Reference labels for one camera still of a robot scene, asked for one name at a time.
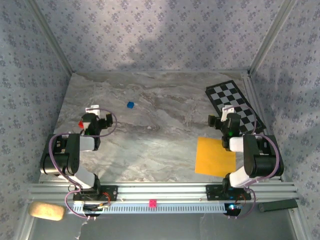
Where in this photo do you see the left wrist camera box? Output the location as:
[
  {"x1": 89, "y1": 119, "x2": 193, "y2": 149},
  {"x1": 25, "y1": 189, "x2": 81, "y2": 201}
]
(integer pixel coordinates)
[{"x1": 85, "y1": 105, "x2": 101, "y2": 116}]

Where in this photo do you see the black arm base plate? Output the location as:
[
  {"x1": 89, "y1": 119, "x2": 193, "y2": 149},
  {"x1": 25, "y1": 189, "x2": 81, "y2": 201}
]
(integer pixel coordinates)
[
  {"x1": 205, "y1": 184, "x2": 252, "y2": 202},
  {"x1": 72, "y1": 185, "x2": 119, "y2": 202}
]

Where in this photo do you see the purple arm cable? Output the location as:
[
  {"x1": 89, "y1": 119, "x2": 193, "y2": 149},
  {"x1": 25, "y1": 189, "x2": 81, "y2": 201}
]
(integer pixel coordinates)
[
  {"x1": 48, "y1": 107, "x2": 118, "y2": 221},
  {"x1": 223, "y1": 104, "x2": 280, "y2": 221}
]

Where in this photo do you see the orange paper sheet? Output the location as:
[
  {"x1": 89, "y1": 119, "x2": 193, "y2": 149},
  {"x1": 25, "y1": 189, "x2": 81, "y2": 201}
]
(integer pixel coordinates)
[{"x1": 194, "y1": 136, "x2": 237, "y2": 179}]

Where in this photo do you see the small circuit board with wires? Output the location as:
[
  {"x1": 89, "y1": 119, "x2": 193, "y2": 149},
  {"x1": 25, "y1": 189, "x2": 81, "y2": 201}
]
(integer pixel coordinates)
[
  {"x1": 82, "y1": 203, "x2": 111, "y2": 213},
  {"x1": 224, "y1": 202, "x2": 245, "y2": 213}
]

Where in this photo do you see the white slotted cable duct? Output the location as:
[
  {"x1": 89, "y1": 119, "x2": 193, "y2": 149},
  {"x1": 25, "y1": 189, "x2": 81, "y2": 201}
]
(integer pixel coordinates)
[{"x1": 66, "y1": 202, "x2": 227, "y2": 215}]

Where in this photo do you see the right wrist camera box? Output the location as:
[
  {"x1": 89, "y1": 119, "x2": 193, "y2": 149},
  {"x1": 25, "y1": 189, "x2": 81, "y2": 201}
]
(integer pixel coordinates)
[{"x1": 221, "y1": 105, "x2": 235, "y2": 122}]

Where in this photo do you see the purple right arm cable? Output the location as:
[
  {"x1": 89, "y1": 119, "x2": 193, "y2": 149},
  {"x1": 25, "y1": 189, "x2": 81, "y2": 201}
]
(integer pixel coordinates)
[{"x1": 223, "y1": 104, "x2": 280, "y2": 221}]

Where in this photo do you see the aluminium frame post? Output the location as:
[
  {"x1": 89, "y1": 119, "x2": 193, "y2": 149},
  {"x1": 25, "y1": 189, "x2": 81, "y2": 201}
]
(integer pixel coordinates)
[
  {"x1": 26, "y1": 0, "x2": 76, "y2": 75},
  {"x1": 248, "y1": 0, "x2": 299, "y2": 76}
]

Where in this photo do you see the black white checkerboard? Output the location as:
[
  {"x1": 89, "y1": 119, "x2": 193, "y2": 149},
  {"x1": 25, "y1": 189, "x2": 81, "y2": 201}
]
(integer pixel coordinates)
[{"x1": 204, "y1": 79, "x2": 267, "y2": 135}]

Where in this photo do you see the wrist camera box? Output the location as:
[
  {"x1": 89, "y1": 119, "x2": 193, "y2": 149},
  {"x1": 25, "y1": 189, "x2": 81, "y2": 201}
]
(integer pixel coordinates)
[
  {"x1": 221, "y1": 105, "x2": 235, "y2": 122},
  {"x1": 85, "y1": 105, "x2": 101, "y2": 116}
]

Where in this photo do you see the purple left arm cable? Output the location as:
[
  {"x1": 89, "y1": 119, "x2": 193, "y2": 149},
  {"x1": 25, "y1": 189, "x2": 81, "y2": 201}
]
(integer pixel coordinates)
[{"x1": 48, "y1": 107, "x2": 118, "y2": 221}]

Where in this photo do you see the black flat bar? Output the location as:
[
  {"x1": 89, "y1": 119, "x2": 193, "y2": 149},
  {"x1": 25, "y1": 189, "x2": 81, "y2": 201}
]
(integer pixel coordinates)
[{"x1": 258, "y1": 199, "x2": 299, "y2": 213}]

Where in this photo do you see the long aluminium mounting rail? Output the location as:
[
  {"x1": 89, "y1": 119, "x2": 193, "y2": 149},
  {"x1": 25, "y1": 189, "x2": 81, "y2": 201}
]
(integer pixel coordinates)
[{"x1": 26, "y1": 181, "x2": 300, "y2": 204}]

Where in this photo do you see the tan sponge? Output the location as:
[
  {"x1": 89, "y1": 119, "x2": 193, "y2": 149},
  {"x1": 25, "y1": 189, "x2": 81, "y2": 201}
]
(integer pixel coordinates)
[{"x1": 28, "y1": 201, "x2": 66, "y2": 222}]

